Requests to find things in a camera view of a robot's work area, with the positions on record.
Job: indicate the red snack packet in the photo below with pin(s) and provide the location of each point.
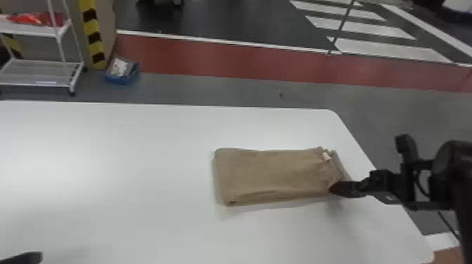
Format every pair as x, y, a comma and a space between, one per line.
25, 18

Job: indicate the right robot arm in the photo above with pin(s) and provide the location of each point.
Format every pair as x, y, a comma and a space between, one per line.
451, 173

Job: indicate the blue basket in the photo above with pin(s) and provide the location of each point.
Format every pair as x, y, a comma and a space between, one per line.
121, 72

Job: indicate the beige towel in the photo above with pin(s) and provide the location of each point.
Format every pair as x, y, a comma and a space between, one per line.
271, 175

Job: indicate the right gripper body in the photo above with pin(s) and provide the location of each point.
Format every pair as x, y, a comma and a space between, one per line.
385, 184

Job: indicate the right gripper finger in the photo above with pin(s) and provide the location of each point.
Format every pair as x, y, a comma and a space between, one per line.
346, 188

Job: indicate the yellow black striped post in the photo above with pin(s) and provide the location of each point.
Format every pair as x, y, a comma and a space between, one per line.
94, 37

